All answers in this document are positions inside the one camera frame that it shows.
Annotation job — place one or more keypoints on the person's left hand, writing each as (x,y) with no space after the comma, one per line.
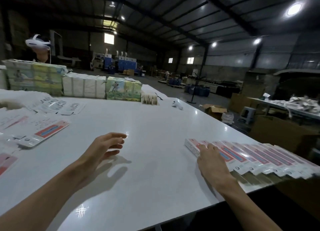
(100,150)

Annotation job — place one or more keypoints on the person's right hand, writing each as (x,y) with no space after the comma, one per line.
(215,166)

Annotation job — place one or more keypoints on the pile of carton blanks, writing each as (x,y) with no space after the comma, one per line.
(30,123)

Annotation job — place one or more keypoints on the person's right forearm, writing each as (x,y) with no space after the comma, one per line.
(247,208)

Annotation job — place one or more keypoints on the person's left forearm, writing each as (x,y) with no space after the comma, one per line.
(42,203)

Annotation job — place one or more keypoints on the white plastic bags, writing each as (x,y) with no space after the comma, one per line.
(228,118)

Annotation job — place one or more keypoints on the open cardboard box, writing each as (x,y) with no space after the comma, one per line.
(215,111)

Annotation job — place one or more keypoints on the white stool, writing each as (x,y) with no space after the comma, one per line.
(247,114)

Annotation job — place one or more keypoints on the green printed carton bundle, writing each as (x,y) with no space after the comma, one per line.
(123,89)

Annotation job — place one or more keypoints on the row of white cartons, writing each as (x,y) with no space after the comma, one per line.
(84,86)
(3,78)

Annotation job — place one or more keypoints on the small beige card stack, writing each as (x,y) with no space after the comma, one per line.
(149,99)

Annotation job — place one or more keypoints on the small white object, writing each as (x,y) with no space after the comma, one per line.
(177,104)

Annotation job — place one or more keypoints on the large cardboard box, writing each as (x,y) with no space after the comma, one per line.
(282,135)

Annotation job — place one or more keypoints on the blue bins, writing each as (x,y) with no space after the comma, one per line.
(197,91)

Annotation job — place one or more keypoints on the black floor stand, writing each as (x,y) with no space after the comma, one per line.
(196,88)

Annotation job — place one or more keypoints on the small black tool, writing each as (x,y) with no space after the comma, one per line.
(160,96)

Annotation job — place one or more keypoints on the tall cardboard box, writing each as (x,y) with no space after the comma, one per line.
(252,93)

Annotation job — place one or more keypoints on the blue machine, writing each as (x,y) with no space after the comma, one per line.
(125,64)

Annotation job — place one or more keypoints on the green yellow carton bundle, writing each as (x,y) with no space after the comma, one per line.
(35,78)

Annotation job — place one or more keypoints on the pile of white sheets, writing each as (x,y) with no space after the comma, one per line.
(297,104)

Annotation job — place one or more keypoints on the square bright window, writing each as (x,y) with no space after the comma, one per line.
(109,38)

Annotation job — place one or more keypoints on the white headset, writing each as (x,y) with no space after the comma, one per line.
(37,42)

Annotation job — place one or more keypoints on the double wall window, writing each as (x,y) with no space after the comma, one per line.
(190,60)

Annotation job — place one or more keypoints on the small wall window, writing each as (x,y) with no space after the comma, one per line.
(170,60)

